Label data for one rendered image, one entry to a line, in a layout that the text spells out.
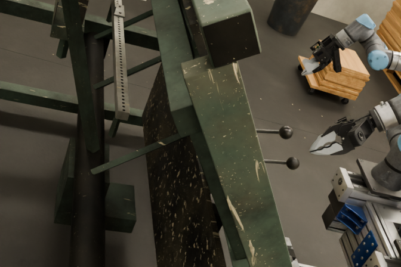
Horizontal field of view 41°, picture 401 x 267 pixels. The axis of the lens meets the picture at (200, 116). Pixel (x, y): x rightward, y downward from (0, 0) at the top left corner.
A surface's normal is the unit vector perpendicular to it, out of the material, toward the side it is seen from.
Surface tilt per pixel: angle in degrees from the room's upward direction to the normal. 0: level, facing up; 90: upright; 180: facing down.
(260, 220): 90
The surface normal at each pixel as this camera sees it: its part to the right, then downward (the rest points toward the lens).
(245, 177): 0.14, 0.59
